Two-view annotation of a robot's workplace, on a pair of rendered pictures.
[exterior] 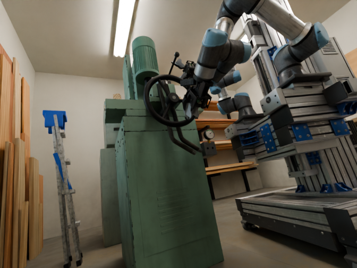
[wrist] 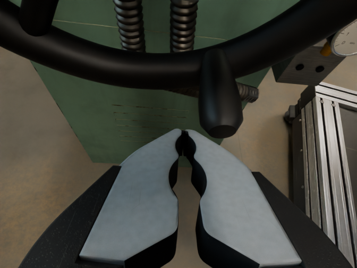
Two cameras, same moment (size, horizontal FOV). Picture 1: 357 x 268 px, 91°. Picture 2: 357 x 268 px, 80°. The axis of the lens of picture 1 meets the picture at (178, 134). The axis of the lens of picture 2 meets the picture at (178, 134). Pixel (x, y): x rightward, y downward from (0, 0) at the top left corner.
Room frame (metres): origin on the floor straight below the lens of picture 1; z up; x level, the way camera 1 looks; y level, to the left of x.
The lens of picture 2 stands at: (0.69, -0.07, 0.81)
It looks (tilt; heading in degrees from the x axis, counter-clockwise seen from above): 60 degrees down; 14
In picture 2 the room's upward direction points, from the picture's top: 14 degrees clockwise
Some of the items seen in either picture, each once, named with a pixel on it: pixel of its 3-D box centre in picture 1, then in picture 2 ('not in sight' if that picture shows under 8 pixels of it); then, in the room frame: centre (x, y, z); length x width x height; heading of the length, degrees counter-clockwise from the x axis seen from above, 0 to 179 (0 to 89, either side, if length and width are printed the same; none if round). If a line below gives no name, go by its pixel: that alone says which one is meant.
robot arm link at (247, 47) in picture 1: (231, 55); not in sight; (0.56, -0.25, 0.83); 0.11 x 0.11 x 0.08; 25
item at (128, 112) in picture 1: (156, 119); not in sight; (1.05, 0.12, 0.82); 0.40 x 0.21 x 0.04; 116
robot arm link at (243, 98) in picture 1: (241, 101); not in sight; (1.38, -0.58, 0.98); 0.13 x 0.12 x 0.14; 64
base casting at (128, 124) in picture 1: (150, 137); not in sight; (1.21, 0.20, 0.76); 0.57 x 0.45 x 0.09; 26
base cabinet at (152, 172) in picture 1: (158, 196); (156, 39); (1.21, 0.20, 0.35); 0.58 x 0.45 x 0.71; 26
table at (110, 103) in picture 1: (157, 109); not in sight; (1.00, 0.10, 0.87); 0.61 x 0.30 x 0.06; 116
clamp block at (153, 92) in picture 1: (160, 95); not in sight; (0.93, 0.07, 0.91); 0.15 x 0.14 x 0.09; 116
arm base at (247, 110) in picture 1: (246, 113); not in sight; (1.37, -0.58, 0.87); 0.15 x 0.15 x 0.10
